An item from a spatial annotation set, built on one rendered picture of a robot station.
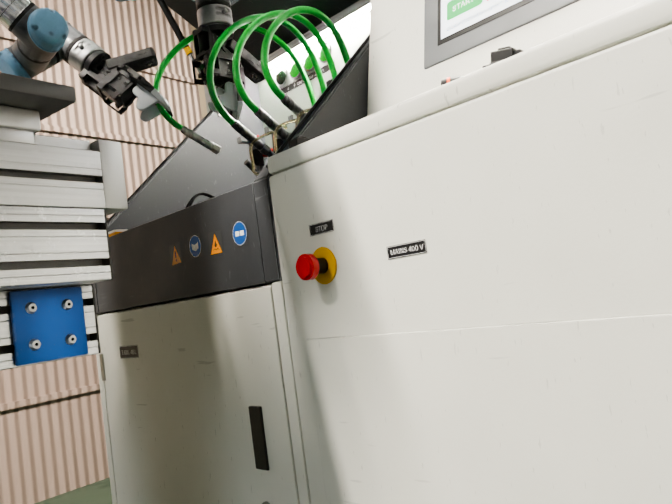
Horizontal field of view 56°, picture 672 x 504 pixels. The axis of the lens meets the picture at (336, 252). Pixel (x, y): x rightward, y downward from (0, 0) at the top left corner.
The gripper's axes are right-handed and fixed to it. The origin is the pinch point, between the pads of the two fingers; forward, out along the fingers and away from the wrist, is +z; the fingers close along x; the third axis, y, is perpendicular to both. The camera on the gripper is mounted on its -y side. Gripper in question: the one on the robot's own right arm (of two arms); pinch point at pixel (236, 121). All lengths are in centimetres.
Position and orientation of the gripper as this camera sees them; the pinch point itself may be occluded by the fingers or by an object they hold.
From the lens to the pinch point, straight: 142.6
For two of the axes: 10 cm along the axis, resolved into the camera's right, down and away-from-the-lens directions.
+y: -7.2, 0.5, -6.9
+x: 6.8, -1.4, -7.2
